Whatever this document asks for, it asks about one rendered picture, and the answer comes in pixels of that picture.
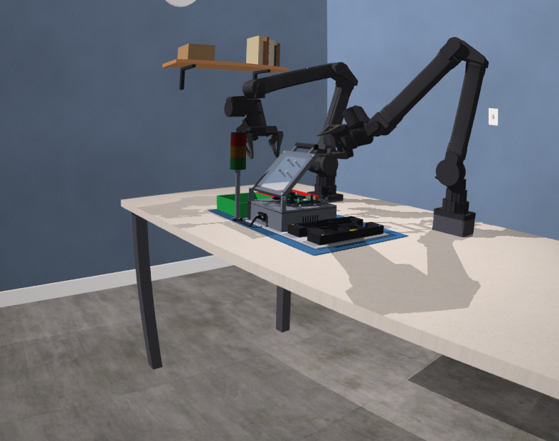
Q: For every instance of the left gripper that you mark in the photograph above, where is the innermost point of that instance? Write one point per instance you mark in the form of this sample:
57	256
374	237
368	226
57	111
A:
344	145

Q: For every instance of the green circuit board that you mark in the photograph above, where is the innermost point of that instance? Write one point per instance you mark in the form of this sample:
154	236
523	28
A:
304	198

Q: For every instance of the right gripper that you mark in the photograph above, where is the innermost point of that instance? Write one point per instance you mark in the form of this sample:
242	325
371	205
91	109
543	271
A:
259	127

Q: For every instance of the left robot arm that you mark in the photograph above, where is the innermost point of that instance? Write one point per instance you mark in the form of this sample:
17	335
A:
450	171

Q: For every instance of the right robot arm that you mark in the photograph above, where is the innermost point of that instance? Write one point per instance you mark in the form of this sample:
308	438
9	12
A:
238	106

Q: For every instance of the green bin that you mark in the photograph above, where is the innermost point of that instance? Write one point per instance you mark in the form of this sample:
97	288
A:
227	204

